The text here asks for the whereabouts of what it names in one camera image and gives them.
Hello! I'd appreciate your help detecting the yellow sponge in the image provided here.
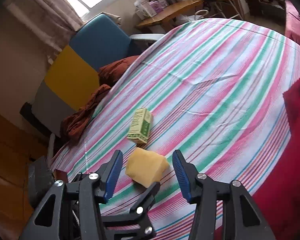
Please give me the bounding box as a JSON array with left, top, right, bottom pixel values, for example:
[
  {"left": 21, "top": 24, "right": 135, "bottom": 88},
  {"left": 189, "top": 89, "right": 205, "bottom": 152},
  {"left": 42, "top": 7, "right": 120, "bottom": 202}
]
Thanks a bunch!
[{"left": 125, "top": 147, "right": 170, "bottom": 188}]

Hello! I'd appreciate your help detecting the dark red gold box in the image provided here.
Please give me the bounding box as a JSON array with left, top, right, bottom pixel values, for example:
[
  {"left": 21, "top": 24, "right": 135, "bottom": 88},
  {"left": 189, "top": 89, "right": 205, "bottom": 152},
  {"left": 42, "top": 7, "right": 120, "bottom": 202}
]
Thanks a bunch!
[{"left": 53, "top": 169, "right": 68, "bottom": 183}]

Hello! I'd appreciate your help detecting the red blanket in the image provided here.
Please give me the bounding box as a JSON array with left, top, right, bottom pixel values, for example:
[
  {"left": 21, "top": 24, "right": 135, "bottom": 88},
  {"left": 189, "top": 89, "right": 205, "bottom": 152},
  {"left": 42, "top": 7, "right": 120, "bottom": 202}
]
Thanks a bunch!
[{"left": 214, "top": 0, "right": 300, "bottom": 240}]

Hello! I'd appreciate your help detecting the rust brown cloth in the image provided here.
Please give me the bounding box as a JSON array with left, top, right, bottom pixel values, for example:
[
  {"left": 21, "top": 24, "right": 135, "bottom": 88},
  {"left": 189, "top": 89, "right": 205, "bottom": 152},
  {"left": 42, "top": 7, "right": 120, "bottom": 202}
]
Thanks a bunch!
[{"left": 60, "top": 55, "right": 138, "bottom": 144}]

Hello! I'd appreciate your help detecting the green white medicine box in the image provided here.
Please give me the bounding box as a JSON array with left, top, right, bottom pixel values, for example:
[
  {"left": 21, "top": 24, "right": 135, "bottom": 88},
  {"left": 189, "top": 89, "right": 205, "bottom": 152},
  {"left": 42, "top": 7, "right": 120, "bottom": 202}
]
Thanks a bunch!
[{"left": 127, "top": 108, "right": 153, "bottom": 144}]

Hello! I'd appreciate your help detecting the blue yellow grey armchair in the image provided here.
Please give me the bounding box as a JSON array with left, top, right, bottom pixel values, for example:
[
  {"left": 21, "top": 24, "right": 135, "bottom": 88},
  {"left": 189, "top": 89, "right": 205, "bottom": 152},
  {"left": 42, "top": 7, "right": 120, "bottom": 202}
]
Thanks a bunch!
[{"left": 20, "top": 14, "right": 162, "bottom": 137}]

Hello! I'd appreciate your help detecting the striped bed sheet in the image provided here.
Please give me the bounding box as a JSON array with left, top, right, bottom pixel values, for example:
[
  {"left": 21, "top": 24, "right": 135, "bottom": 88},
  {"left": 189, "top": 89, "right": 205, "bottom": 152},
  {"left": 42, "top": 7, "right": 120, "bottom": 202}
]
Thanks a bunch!
[{"left": 52, "top": 18, "right": 280, "bottom": 183}]

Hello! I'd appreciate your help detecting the curtain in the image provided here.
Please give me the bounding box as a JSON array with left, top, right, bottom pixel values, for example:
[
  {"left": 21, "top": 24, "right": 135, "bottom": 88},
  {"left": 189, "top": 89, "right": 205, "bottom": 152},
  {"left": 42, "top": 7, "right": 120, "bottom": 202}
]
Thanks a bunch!
[{"left": 4, "top": 0, "right": 84, "bottom": 60}]

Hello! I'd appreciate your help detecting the white package on table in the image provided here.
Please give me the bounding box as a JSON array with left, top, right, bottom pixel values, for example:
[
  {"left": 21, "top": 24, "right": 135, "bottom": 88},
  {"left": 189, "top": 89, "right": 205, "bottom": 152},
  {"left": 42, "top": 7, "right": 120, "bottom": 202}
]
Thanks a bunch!
[{"left": 134, "top": 0, "right": 157, "bottom": 20}]

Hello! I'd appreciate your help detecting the wooden side table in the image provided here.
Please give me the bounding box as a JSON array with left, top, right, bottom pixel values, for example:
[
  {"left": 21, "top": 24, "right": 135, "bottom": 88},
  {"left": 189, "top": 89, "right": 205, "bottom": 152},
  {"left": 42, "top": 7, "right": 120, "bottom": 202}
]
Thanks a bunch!
[{"left": 135, "top": 0, "right": 203, "bottom": 29}]

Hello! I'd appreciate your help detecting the pink box on table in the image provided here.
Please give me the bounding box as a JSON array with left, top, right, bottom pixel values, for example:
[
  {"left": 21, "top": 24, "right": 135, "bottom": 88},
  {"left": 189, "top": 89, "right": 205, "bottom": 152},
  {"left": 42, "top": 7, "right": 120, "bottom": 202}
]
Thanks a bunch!
[{"left": 149, "top": 0, "right": 169, "bottom": 14}]

